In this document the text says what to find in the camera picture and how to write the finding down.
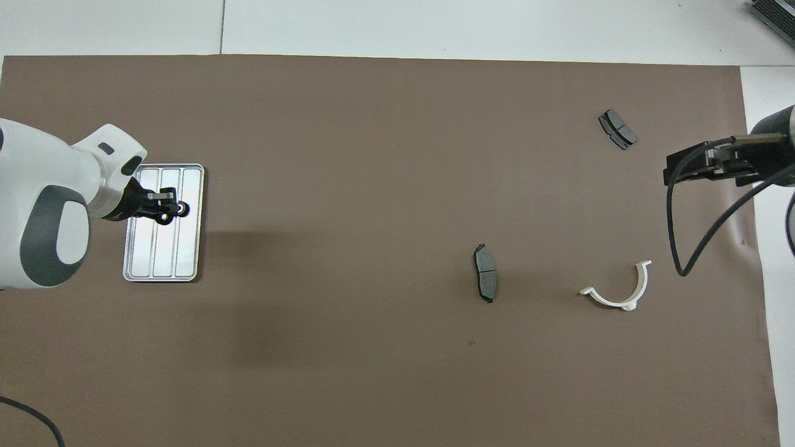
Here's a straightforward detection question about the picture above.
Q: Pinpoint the grey ridged device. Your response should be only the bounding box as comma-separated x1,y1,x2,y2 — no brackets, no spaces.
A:
748,0,795,49

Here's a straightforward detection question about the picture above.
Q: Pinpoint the long grey brake pad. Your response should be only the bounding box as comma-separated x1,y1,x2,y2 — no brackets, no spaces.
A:
473,243,499,304

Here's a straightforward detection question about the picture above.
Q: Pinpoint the white curved plastic bracket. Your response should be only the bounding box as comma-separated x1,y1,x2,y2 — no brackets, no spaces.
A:
579,260,653,311

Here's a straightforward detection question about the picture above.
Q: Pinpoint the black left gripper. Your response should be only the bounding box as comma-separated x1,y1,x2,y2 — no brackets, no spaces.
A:
99,177,178,225

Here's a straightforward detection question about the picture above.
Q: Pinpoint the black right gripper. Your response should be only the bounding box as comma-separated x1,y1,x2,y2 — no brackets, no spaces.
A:
665,127,795,188

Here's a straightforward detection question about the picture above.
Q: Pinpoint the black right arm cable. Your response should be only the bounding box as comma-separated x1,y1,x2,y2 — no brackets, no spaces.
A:
666,140,795,278

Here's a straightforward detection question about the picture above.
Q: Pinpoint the silver metal tray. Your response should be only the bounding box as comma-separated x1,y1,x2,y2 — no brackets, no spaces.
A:
122,163,206,283

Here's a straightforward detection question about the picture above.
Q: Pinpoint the short grey brake pad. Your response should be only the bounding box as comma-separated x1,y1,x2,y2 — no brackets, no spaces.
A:
598,109,638,151

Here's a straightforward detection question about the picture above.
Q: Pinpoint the brown paper table mat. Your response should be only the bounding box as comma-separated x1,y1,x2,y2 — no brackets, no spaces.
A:
0,55,782,447

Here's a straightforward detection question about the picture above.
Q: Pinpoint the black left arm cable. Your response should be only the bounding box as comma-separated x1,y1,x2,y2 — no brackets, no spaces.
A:
0,395,66,447

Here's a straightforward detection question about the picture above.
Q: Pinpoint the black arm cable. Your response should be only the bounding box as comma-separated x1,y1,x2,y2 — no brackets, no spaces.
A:
666,140,795,278
0,395,66,447

